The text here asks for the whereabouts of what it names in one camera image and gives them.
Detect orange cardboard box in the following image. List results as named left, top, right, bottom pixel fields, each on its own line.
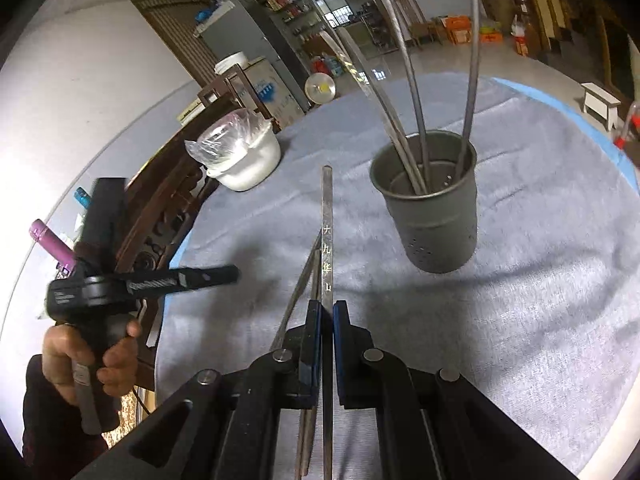
left=444, top=16, right=474, bottom=44

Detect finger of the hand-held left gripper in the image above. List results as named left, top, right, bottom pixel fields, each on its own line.
left=126, top=265, right=241, bottom=298
left=81, top=177, right=129, bottom=272

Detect person's left forearm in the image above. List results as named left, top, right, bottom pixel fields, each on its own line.
left=22, top=354, right=122, bottom=467

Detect red and white bag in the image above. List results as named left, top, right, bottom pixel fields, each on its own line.
left=512, top=17, right=532, bottom=57

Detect red plastic chair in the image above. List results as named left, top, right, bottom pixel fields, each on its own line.
left=614, top=101, right=640, bottom=150

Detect metal chopsticks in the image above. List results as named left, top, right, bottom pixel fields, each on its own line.
left=336, top=26, right=427, bottom=196

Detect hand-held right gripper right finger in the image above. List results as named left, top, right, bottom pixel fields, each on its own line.
left=332, top=300, right=576, bottom=480

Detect grey metal utensil holder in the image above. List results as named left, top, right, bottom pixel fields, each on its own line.
left=369, top=131, right=478, bottom=275

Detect white pot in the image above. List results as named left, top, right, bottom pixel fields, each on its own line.
left=205, top=127, right=282, bottom=192

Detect dark wooden chair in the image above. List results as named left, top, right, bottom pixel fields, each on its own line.
left=196, top=72, right=251, bottom=111

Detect grey refrigerator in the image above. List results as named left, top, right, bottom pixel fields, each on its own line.
left=195, top=0, right=301, bottom=88

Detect light wooden chair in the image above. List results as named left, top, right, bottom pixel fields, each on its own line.
left=392, top=0, right=437, bottom=51

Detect gold-marked dark chopstick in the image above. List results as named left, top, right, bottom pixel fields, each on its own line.
left=321, top=165, right=335, bottom=480

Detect person's left hand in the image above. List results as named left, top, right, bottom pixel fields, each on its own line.
left=42, top=321, right=144, bottom=403

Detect purple thermos bottle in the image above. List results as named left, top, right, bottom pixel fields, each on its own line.
left=29, top=219, right=79, bottom=269

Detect white chest freezer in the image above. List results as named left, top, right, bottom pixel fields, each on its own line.
left=220, top=56, right=307, bottom=122

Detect carved wooden sideboard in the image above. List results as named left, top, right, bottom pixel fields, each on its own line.
left=114, top=130, right=223, bottom=391

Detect clear plastic bag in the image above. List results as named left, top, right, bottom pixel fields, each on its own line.
left=184, top=107, right=271, bottom=168

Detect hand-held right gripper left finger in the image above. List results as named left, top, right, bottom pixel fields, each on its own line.
left=72, top=300, right=323, bottom=480

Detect pantry shelf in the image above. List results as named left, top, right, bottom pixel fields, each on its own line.
left=265, top=0, right=321, bottom=46

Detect grey tablecloth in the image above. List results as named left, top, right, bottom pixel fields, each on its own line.
left=155, top=72, right=640, bottom=480

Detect white rice cooker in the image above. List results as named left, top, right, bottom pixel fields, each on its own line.
left=215, top=51, right=250, bottom=74

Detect white stool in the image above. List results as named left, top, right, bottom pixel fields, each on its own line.
left=580, top=82, right=622, bottom=132

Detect blue table cover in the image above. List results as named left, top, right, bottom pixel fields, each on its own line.
left=164, top=76, right=640, bottom=306

